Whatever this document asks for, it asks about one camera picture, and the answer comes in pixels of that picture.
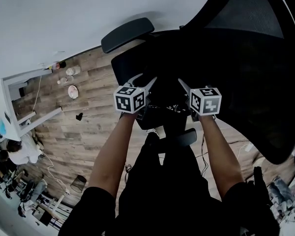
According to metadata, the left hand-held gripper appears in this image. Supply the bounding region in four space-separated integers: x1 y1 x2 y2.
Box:
113 73 158 115

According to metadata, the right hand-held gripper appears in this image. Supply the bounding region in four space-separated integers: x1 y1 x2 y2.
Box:
177 78 223 116

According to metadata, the black bag with white print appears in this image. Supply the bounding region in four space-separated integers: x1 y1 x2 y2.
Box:
142 69 191 132

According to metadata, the black mesh office chair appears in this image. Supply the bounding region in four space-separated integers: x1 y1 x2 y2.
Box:
100 0 295 166

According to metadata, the person's left forearm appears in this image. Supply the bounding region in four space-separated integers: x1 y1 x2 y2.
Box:
88 112 135 199

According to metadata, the person's right forearm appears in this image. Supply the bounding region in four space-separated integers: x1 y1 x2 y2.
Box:
198 114 245 202

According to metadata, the person's left white shoe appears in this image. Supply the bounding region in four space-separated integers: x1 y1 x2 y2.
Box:
147 127 166 139

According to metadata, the wide clear plastic jar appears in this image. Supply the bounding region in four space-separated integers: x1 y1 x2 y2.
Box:
65 65 82 77

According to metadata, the clear plastic bottle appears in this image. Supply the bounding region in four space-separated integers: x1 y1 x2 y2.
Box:
57 76 75 86

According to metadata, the dark red bottle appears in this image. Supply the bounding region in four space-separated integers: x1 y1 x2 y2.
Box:
52 60 67 71

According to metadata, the person's black clothing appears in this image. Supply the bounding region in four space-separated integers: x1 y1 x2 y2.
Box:
59 131 281 236

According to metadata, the black mesh wastebasket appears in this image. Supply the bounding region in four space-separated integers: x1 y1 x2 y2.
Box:
70 175 88 194

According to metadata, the white table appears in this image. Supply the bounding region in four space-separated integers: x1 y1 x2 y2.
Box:
0 69 63 144

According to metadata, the white power strip cable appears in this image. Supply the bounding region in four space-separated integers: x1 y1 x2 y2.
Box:
236 142 251 158

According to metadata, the long white floor cable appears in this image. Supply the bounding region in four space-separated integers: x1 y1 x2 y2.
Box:
39 150 71 194

